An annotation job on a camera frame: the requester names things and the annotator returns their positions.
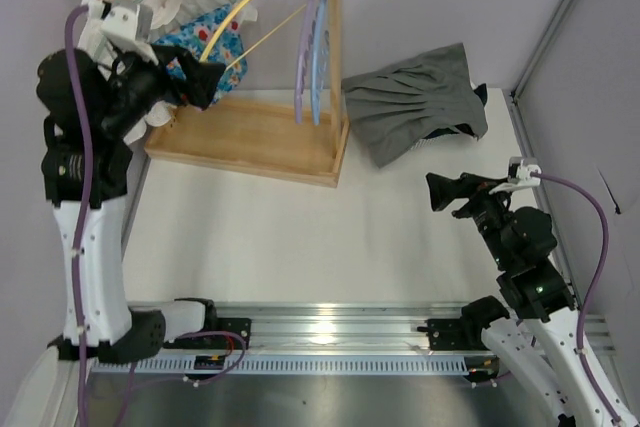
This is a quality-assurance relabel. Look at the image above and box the wooden clothes rack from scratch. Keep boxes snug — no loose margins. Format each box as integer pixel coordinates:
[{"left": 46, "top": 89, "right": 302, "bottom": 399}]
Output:
[{"left": 145, "top": 0, "right": 349, "bottom": 187}]

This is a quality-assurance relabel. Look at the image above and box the white perforated plastic basket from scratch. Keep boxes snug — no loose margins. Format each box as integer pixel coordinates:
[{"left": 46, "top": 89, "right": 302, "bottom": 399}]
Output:
[{"left": 411, "top": 137, "right": 439, "bottom": 150}]

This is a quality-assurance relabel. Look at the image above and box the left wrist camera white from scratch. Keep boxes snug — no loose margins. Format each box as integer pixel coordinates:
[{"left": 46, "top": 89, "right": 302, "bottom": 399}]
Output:
[{"left": 81, "top": 0, "right": 158, "bottom": 64}]

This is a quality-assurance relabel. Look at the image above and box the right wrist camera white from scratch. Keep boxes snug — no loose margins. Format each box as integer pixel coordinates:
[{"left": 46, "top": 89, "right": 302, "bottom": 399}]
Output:
[{"left": 489, "top": 157, "right": 542, "bottom": 195}]

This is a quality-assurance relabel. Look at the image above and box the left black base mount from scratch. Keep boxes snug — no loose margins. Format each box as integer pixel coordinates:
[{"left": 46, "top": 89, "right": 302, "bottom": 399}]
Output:
[{"left": 163, "top": 317, "right": 252, "bottom": 350}]

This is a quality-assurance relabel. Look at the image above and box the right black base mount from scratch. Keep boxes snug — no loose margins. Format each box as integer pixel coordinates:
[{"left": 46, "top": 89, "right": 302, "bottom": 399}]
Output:
[{"left": 416, "top": 318, "right": 486, "bottom": 351}]

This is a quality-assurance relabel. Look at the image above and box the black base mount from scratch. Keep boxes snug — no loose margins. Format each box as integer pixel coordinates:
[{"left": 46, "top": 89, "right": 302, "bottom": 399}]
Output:
[
  {"left": 163, "top": 317, "right": 252, "bottom": 350},
  {"left": 416, "top": 318, "right": 486, "bottom": 351}
]

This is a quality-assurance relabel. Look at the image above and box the grey pleated skirt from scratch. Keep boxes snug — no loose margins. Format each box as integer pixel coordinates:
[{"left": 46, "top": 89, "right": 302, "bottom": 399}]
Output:
[{"left": 342, "top": 43, "right": 488, "bottom": 168}]

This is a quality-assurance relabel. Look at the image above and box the white slotted cable duct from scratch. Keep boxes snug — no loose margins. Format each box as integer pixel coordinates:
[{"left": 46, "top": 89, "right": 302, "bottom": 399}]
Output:
[{"left": 89, "top": 354, "right": 474, "bottom": 375}]

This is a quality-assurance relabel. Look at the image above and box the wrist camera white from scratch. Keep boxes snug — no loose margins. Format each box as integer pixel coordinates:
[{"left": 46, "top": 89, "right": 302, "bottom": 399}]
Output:
[
  {"left": 489, "top": 157, "right": 542, "bottom": 195},
  {"left": 81, "top": 0, "right": 158, "bottom": 64}
]

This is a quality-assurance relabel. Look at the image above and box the dark green plaid garment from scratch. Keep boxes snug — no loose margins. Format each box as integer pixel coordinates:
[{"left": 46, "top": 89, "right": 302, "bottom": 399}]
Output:
[{"left": 430, "top": 83, "right": 488, "bottom": 138}]

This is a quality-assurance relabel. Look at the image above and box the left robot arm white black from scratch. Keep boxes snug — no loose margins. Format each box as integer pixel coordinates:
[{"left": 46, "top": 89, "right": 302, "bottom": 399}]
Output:
[{"left": 36, "top": 46, "right": 222, "bottom": 364}]

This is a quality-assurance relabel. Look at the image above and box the purple hanger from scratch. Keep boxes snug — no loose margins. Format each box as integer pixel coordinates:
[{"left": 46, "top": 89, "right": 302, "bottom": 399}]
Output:
[{"left": 294, "top": 0, "right": 316, "bottom": 124}]

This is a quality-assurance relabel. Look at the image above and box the blue floral garment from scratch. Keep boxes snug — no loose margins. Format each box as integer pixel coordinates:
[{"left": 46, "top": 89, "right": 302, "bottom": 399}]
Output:
[{"left": 154, "top": 4, "right": 248, "bottom": 104}]

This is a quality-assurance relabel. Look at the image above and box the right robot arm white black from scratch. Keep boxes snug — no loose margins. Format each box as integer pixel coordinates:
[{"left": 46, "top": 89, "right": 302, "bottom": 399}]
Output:
[{"left": 426, "top": 165, "right": 639, "bottom": 426}]

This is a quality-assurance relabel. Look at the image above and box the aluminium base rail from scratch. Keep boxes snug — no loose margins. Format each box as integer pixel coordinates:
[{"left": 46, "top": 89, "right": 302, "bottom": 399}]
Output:
[{"left": 124, "top": 301, "right": 616, "bottom": 356}]

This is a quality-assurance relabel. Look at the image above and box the light blue hanger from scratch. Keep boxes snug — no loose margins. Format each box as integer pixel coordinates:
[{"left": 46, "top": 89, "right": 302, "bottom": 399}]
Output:
[{"left": 310, "top": 0, "right": 329, "bottom": 125}]

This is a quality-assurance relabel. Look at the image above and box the yellow hanger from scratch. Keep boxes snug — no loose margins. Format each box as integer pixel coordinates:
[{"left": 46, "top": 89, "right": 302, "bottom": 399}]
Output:
[{"left": 198, "top": 0, "right": 310, "bottom": 73}]

